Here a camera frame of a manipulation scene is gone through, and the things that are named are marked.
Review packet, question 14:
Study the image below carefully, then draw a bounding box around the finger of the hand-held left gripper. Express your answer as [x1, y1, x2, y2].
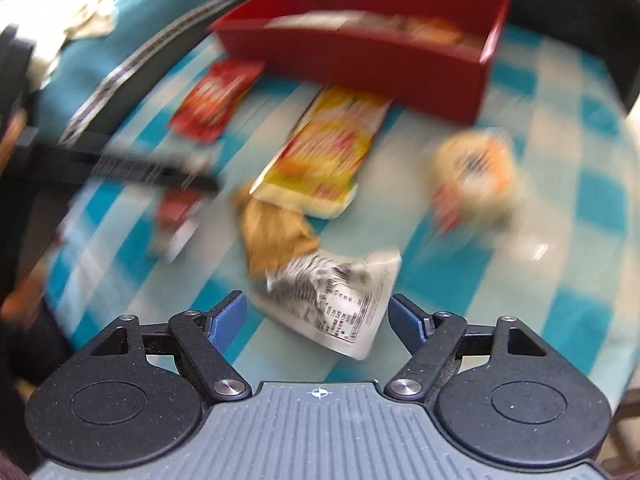
[35, 145, 221, 196]

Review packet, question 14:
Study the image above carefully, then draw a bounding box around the white fluffy towel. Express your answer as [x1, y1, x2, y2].
[0, 0, 76, 93]

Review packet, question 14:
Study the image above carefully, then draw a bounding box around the clear sausage packet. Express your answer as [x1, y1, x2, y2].
[150, 190, 206, 261]

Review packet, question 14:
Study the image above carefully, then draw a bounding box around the cream cloth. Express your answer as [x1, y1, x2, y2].
[60, 0, 120, 40]

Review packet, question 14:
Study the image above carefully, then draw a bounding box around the steamed cake bun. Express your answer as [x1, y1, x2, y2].
[430, 127, 521, 233]

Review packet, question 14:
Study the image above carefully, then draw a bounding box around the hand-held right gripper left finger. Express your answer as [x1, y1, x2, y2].
[87, 290, 251, 402]

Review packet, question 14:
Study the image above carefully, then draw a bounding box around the blue white checkered tablecloth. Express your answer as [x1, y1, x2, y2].
[45, 25, 640, 406]

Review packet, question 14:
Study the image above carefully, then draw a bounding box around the red gummy candy packet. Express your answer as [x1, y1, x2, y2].
[169, 59, 266, 145]

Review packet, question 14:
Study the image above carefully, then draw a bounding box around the yellow snack packet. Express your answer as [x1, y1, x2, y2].
[249, 85, 393, 220]

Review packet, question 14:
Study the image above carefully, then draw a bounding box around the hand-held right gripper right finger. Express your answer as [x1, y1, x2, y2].
[384, 294, 553, 402]

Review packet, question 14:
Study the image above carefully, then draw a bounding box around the crinkled printed snack packet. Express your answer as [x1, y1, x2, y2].
[247, 249, 403, 361]

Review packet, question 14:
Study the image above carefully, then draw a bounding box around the red cardboard box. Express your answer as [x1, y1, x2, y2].
[207, 0, 512, 126]

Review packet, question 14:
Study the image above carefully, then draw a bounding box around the gold foil snack packet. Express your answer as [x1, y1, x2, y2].
[235, 185, 321, 278]

